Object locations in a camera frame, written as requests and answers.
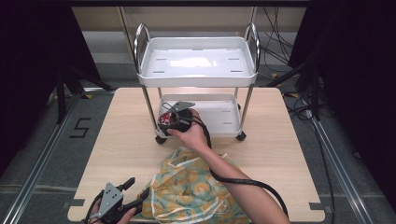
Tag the small red round can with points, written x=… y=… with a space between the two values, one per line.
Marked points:
x=165 y=118

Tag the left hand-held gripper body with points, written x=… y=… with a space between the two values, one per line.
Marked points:
x=109 y=199

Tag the white two-tier trolley cart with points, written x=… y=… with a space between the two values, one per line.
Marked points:
x=196 y=62

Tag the black metal stand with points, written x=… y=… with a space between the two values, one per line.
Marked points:
x=67 y=90
x=306 y=84

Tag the yellow green patterned cloth bag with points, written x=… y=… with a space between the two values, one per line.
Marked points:
x=183 y=193

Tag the metal floor rail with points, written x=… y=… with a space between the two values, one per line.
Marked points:
x=37 y=168
x=337 y=165

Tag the person's right hand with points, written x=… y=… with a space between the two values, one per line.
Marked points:
x=194 y=135

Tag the person's left hand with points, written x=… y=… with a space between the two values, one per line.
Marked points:
x=124 y=216

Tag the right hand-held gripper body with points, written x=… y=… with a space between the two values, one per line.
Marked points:
x=182 y=116

